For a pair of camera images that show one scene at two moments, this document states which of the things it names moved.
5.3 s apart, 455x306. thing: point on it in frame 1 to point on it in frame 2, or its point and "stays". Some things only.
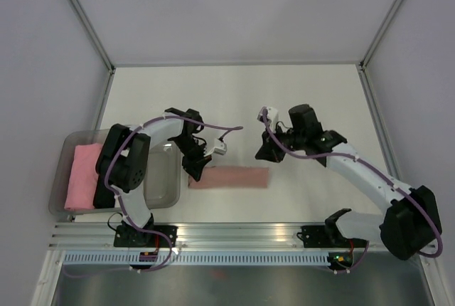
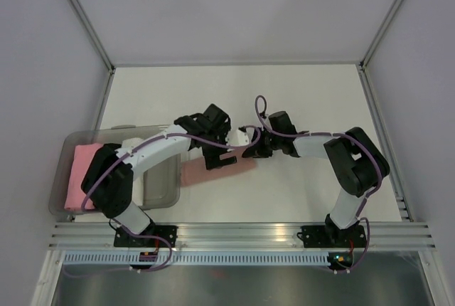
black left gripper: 194,167 to 212,159
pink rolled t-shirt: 81,188 stays
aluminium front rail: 80,236 stays
